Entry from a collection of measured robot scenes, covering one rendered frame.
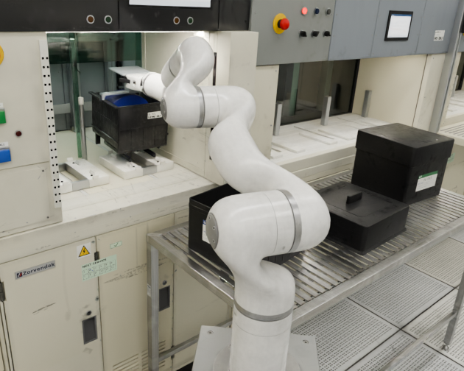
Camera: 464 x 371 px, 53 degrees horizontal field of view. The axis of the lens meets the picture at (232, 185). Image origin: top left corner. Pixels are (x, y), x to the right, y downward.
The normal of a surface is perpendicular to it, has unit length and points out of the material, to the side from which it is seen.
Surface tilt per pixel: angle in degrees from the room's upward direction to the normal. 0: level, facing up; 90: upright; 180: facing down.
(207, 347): 0
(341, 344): 0
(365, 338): 0
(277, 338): 90
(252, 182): 97
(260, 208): 35
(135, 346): 90
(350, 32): 90
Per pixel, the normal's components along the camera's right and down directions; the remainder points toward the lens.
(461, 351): 0.06, -0.92
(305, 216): 0.36, -0.16
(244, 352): -0.61, 0.27
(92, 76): 0.65, 0.32
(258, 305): -0.25, 0.34
